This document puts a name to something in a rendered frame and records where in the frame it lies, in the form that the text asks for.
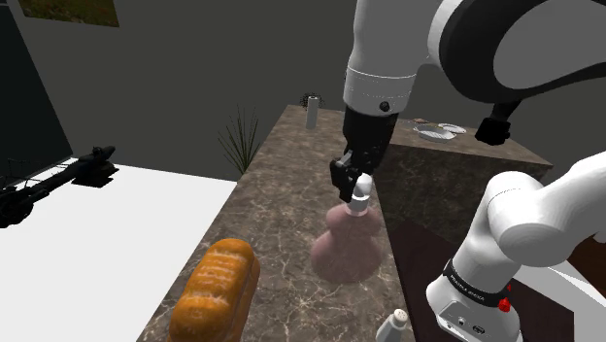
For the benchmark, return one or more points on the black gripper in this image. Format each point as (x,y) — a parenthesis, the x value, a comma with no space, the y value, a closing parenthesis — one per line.
(367,137)

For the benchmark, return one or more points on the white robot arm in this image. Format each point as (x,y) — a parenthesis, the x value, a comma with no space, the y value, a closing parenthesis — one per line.
(388,42)

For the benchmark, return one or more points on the pink bottle with white cap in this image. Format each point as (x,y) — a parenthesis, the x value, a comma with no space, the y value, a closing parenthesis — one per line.
(348,251)

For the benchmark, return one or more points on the white plate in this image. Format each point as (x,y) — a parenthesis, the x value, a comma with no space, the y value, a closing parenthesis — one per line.
(434,134)
(453,128)

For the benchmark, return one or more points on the spiky green plant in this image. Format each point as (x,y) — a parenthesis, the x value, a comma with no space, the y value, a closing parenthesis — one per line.
(242,147)

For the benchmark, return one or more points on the white salt shaker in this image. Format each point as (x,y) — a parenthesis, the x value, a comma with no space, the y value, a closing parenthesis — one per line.
(393,328)

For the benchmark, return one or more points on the brown bread loaf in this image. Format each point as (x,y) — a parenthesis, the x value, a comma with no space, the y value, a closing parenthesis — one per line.
(213,293)

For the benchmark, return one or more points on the white table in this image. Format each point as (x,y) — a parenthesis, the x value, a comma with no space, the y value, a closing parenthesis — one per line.
(104,256)

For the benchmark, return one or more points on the black long telescope-shaped object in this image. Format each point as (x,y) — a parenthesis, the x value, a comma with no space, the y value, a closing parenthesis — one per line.
(52,182)

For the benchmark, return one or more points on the green brown wall picture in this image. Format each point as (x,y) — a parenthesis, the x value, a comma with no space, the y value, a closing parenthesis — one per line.
(71,10)

